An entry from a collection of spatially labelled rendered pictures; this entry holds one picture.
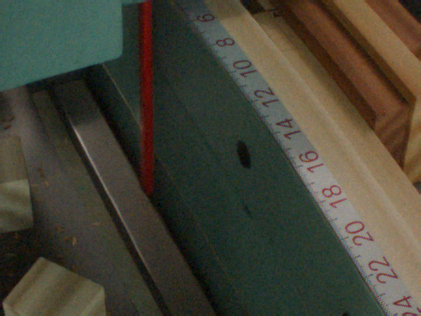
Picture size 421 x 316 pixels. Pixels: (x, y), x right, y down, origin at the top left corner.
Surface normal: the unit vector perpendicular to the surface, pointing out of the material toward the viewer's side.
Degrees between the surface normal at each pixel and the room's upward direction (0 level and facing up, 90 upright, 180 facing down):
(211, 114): 90
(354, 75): 0
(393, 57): 0
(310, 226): 90
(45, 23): 90
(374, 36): 0
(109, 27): 90
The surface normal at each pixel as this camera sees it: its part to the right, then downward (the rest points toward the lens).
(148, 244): -0.01, -0.70
